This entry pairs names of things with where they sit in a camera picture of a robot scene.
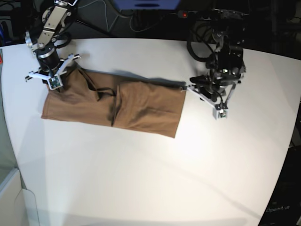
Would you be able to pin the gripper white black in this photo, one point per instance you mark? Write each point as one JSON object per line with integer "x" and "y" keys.
{"x": 215, "y": 91}
{"x": 51, "y": 69}

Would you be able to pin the brown T-shirt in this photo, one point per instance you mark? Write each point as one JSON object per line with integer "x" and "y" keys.
{"x": 117, "y": 101}

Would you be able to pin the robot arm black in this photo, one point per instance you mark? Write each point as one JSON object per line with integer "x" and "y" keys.
{"x": 47, "y": 38}
{"x": 217, "y": 44}

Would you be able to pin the black power strip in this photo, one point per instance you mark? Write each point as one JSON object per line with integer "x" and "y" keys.
{"x": 198, "y": 15}

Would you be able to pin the blue box overhead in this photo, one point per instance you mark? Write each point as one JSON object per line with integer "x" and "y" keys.
{"x": 146, "y": 4}

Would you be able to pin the white bin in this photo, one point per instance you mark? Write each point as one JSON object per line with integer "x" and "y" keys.
{"x": 17, "y": 205}

